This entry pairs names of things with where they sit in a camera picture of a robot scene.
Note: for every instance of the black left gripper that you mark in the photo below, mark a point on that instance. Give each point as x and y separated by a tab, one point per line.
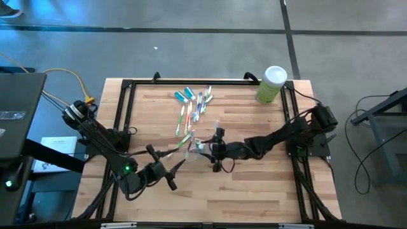
159	173

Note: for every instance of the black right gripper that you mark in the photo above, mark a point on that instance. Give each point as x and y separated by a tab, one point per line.
229	152

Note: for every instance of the purple and white toothbrush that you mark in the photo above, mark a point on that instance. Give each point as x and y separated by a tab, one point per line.
207	92
189	149

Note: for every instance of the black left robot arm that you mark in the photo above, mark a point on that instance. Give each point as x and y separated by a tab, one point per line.
95	133

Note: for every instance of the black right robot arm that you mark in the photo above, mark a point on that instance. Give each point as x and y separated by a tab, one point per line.
280	136

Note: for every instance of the green wipes canister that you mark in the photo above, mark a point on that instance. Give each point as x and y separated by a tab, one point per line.
270	89

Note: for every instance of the white booklet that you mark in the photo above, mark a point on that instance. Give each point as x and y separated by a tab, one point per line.
63	143

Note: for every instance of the black diagonal beam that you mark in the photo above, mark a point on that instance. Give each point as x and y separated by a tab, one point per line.
54	156

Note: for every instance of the black desk top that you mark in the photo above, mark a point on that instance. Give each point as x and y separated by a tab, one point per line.
22	95

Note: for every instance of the clear plastic strip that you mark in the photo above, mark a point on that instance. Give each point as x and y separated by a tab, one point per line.
12	115

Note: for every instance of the person's shoe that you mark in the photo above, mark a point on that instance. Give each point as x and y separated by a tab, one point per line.
9	11

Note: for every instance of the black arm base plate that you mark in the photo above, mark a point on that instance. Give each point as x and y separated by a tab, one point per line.
92	149
321	149

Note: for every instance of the black curved frame bracket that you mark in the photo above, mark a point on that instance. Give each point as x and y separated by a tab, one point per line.
251	75
155	76

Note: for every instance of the silver bracket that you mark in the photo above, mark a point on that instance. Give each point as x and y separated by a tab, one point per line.
295	226
117	226

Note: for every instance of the black desk frame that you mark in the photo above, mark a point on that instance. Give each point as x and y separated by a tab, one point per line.
378	108

